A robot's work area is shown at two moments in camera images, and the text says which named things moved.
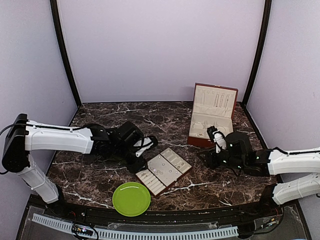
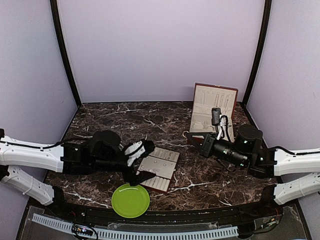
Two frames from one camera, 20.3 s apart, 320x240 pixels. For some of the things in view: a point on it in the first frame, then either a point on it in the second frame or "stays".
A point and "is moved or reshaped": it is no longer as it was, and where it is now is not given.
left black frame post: (54, 8) stays
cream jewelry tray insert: (163, 171) is moved or reshaped
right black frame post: (267, 16) stays
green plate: (131, 199) stays
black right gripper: (210, 161) -> (206, 146)
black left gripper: (137, 167) -> (138, 179)
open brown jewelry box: (212, 106) stays
